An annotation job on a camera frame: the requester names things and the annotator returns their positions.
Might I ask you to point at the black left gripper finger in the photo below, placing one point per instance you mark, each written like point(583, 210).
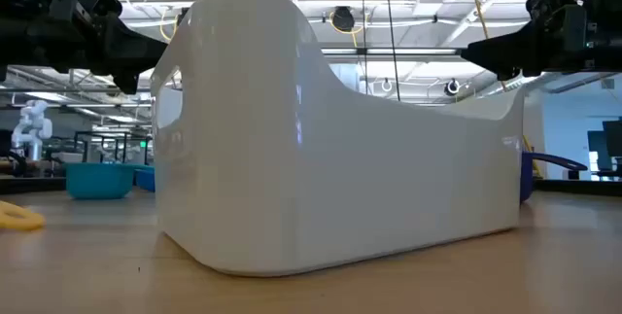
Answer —
point(131, 49)
point(127, 83)

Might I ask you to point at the bright blue measuring cup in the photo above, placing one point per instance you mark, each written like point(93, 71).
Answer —
point(146, 180)

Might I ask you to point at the teal measuring cup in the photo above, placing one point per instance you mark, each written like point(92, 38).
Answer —
point(99, 183)

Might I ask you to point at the navy blue measuring cup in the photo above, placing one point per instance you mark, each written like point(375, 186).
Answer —
point(526, 178)

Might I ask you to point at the yellow measuring cup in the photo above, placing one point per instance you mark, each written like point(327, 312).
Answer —
point(31, 219)

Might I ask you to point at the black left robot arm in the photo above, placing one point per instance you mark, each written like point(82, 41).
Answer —
point(12, 37)

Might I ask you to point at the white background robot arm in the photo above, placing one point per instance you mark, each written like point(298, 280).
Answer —
point(33, 127)

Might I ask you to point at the white plastic basket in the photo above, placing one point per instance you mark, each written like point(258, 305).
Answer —
point(316, 158)

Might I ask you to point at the small black ceiling reel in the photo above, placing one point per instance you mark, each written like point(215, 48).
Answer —
point(452, 87)

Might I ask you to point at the long ceiling light strip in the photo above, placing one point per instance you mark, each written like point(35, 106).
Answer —
point(413, 51)

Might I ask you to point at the dark computer monitor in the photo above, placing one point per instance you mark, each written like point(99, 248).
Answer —
point(607, 144)

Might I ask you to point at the black metal frame rack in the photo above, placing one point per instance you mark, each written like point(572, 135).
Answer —
point(87, 146)

